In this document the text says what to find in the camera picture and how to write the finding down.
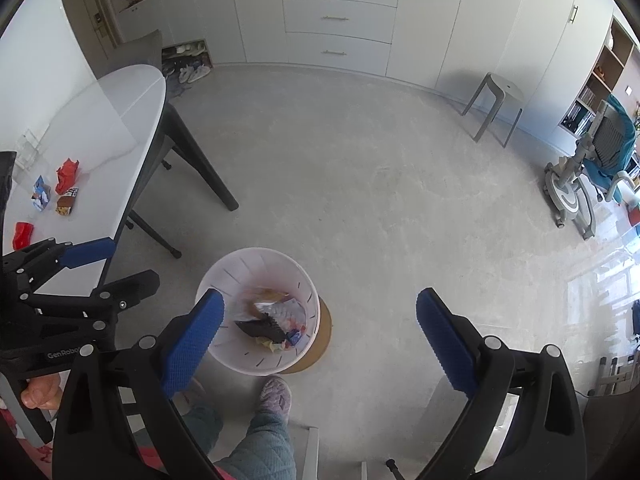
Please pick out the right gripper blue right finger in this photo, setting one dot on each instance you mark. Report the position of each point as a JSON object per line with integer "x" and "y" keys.
{"x": 545, "y": 440}

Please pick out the person's slippered foot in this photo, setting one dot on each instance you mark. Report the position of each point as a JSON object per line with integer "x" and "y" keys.
{"x": 275, "y": 397}

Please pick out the black foam mesh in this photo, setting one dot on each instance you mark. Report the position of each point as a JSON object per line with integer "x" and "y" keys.
{"x": 265, "y": 328}

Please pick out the brown snack wrapper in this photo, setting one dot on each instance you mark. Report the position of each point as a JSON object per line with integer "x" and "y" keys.
{"x": 66, "y": 201}

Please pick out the brown cork mat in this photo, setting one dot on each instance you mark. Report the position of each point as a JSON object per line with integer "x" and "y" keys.
{"x": 320, "y": 345}

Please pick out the clear glass container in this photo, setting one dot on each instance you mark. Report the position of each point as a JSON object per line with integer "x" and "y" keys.
{"x": 27, "y": 155}

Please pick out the grey dining chair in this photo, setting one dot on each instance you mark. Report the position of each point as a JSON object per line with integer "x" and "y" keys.
{"x": 146, "y": 50}

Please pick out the red and blue wrapper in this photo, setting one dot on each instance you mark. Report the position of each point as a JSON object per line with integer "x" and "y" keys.
{"x": 22, "y": 236}

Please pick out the teal exercise machine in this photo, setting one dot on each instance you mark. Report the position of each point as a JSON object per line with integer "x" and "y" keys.
{"x": 602, "y": 155}

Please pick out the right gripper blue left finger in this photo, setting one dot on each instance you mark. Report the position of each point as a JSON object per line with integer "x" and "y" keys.
{"x": 117, "y": 419}

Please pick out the red paper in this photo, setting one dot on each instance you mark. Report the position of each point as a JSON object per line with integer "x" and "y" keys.
{"x": 66, "y": 174}

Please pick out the pink white trash bin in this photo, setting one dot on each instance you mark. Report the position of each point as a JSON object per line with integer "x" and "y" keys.
{"x": 255, "y": 282}

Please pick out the blue printed carton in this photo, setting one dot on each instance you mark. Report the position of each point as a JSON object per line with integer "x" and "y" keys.
{"x": 40, "y": 194}

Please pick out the grey stool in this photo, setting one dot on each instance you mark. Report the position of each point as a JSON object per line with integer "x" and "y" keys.
{"x": 502, "y": 90}

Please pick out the person's left hand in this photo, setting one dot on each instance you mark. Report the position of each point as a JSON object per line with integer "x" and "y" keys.
{"x": 43, "y": 392}

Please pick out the black table leg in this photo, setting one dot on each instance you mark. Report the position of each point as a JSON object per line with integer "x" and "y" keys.
{"x": 186, "y": 147}

